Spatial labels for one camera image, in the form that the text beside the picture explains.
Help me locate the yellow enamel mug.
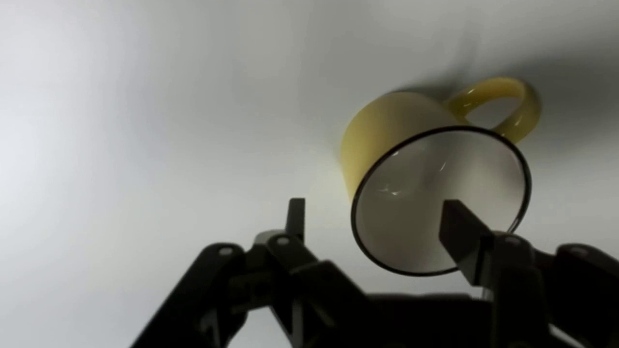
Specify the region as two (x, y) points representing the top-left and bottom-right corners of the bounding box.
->
(339, 76), (544, 279)

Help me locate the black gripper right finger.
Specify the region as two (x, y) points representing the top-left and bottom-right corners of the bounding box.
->
(439, 200), (619, 348)

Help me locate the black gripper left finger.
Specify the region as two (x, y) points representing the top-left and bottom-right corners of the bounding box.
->
(132, 198), (389, 348)

